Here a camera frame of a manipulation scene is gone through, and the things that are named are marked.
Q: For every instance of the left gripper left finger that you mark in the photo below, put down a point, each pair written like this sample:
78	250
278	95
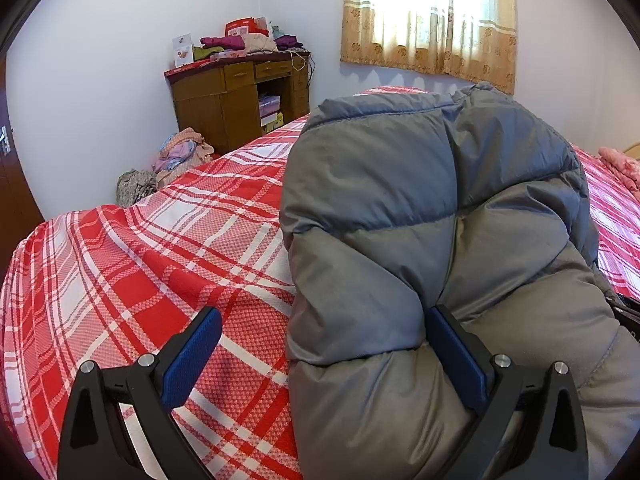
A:
95	443

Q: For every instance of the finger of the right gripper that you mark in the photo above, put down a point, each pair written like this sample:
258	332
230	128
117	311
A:
626	311

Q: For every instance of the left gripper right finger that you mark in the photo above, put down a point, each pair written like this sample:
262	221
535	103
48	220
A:
528	421

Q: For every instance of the grey puffer jacket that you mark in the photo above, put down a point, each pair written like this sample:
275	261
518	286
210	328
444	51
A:
396	203

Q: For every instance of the clothes pile on floor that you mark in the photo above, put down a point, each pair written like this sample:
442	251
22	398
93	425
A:
179	153

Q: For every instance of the pink floral folded quilt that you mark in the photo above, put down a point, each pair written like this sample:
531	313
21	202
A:
625	168

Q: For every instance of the wooden headboard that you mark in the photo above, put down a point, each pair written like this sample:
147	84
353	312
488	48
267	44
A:
633	151

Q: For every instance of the grey cloth on floor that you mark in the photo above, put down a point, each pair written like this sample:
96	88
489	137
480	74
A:
133	186

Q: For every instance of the beige window curtain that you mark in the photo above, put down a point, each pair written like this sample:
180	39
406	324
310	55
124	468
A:
474	40

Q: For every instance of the brown wooden desk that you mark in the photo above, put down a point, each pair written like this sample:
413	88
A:
220	98

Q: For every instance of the books in desk shelf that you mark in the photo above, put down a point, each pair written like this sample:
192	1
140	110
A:
271	116

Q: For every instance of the green folded garment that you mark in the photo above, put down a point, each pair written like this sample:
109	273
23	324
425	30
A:
201	53

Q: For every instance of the white greeting card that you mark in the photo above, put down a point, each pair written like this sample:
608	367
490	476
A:
183	50

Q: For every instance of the magenta folded garment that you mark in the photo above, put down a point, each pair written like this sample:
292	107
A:
225	42

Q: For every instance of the pink beige folded garment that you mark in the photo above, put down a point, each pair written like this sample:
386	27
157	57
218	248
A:
255	42

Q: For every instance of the purple folded garment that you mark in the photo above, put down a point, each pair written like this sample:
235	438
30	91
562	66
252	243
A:
288	42

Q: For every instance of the red cardboard box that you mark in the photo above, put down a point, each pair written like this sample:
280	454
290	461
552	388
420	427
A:
250	25

